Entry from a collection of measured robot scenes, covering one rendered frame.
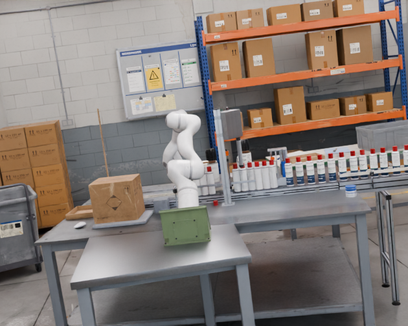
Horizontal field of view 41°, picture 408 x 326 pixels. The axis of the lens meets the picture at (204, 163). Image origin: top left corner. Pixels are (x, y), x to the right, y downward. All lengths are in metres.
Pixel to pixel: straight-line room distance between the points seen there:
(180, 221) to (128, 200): 0.71
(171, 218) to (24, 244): 2.86
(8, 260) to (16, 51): 3.70
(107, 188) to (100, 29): 4.89
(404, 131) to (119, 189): 2.99
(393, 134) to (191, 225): 2.95
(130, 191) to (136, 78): 4.61
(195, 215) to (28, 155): 4.23
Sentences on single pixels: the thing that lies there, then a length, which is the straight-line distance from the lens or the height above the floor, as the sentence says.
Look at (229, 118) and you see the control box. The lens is 3.76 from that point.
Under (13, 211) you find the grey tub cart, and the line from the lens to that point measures 5.63.
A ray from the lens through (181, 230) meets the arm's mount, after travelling 3.08.
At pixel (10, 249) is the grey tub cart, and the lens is 5.73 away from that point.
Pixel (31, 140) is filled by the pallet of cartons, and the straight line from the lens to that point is 6.99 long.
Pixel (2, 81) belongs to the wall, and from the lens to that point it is 8.56.
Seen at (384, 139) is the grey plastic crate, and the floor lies 0.92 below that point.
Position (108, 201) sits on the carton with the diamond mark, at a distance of 3.73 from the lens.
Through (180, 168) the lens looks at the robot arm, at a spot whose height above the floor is 1.21.
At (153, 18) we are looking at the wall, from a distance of 8.32.
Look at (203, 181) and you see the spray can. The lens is 3.97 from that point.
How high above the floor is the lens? 1.74
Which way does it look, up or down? 9 degrees down
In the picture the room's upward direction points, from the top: 7 degrees counter-clockwise
